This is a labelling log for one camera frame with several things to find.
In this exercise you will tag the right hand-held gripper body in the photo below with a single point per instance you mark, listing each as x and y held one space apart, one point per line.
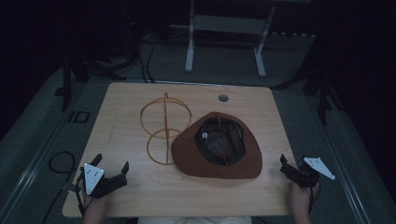
306 172

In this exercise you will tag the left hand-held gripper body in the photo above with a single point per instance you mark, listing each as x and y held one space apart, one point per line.
95 182

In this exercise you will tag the brown felt hat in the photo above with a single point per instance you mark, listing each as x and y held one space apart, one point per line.
218 146

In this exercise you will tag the person's left hand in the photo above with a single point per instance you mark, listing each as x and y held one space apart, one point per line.
95 203

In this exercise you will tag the person's right hand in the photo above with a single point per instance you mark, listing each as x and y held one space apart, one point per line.
300 197

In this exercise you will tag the black floor socket plate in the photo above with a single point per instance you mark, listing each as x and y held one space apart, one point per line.
79 117

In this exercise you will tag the black tripod stand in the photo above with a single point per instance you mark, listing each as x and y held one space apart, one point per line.
93 59

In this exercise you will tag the white metal desk frame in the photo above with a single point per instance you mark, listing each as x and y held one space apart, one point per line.
229 37

